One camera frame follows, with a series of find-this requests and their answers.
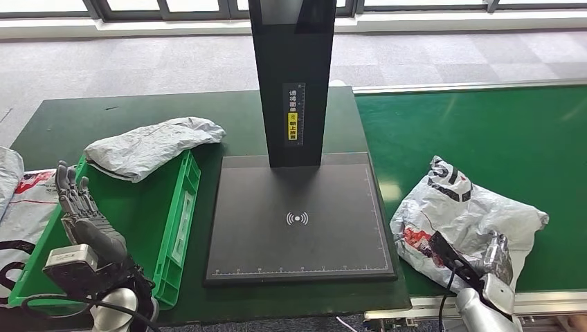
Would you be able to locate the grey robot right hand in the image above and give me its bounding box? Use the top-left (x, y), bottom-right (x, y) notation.
top-left (476, 230), bottom-right (514, 286)

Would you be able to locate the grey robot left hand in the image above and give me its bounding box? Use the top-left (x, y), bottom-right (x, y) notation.
top-left (55, 160), bottom-right (128, 264)

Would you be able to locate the white mailer black red print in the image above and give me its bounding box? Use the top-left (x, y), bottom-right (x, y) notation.
top-left (390, 156), bottom-right (550, 294)

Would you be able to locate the plain grey mailer parcel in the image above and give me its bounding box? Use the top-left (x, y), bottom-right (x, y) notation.
top-left (84, 116), bottom-right (227, 184)

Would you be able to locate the green conveyor belt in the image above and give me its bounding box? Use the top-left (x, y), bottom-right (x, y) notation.
top-left (355, 85), bottom-right (587, 298)

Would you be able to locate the green plastic crate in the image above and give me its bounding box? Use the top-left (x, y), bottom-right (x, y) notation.
top-left (8, 150), bottom-right (201, 310)

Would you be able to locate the large white printed bag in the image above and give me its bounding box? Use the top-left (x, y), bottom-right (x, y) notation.
top-left (0, 169), bottom-right (60, 304)

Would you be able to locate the grey plastic bag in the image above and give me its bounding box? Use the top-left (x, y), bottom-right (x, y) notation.
top-left (0, 146), bottom-right (25, 221)

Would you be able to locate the white window sill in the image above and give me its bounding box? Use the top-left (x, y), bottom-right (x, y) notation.
top-left (0, 9), bottom-right (587, 37)

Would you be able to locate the yellow black column label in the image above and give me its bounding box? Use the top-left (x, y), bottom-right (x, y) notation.
top-left (282, 82), bottom-right (307, 148)

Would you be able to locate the black scanner column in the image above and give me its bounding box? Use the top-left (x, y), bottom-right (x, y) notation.
top-left (247, 0), bottom-right (338, 169)

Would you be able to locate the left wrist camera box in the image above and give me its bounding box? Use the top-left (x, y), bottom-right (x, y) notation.
top-left (42, 243), bottom-right (100, 297)

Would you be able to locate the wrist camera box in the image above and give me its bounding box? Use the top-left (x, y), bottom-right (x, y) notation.
top-left (42, 243), bottom-right (100, 297)
top-left (428, 230), bottom-right (485, 292)

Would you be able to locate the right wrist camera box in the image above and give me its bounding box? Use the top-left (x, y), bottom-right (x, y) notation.
top-left (428, 230), bottom-right (485, 292)

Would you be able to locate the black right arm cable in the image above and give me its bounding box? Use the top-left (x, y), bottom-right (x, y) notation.
top-left (437, 268), bottom-right (460, 332)

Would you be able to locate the aluminium conveyor side rail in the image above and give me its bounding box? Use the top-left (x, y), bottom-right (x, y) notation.
top-left (353, 78), bottom-right (587, 95)

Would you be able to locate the black scanner base plate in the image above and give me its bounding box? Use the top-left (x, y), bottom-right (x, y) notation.
top-left (204, 152), bottom-right (398, 288)

